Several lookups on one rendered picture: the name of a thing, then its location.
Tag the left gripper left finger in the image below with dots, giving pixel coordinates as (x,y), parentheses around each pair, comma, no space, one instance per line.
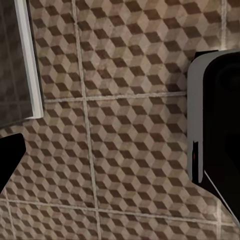
(12,150)

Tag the shower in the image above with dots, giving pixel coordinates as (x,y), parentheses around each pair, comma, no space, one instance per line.
(29,58)

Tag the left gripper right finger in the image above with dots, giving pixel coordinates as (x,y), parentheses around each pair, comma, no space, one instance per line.
(232,148)

